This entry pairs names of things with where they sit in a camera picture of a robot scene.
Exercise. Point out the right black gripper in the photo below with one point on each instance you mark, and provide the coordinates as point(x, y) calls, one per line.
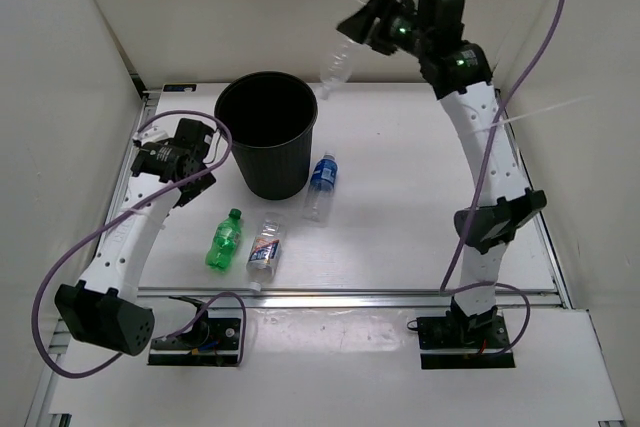
point(360, 26)

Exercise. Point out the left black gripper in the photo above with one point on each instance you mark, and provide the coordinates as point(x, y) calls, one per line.
point(203, 167)

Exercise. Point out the clear unlabelled plastic bottle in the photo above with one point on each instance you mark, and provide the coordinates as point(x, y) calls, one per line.
point(338, 67)

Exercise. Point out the green plastic soda bottle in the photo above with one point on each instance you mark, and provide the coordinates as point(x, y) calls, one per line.
point(225, 242)

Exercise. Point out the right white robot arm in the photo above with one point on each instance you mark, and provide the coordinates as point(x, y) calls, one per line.
point(461, 78)

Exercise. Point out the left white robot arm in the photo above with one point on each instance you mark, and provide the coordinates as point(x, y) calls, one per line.
point(100, 308)

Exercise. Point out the black ribbed plastic bin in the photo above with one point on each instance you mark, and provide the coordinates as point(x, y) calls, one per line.
point(270, 116)

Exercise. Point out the blue white sticker label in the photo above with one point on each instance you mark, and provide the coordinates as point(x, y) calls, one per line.
point(179, 88)

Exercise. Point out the clear bottle white blue label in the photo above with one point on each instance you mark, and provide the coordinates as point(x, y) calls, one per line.
point(266, 251)

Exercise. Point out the white zip tie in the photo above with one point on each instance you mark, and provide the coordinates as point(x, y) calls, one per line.
point(540, 111)

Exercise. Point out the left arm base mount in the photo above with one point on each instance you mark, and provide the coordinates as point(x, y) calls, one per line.
point(207, 340)

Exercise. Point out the aluminium rail frame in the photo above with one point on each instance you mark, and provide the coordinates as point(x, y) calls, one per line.
point(327, 338)

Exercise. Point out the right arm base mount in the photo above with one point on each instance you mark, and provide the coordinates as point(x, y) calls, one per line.
point(443, 347)

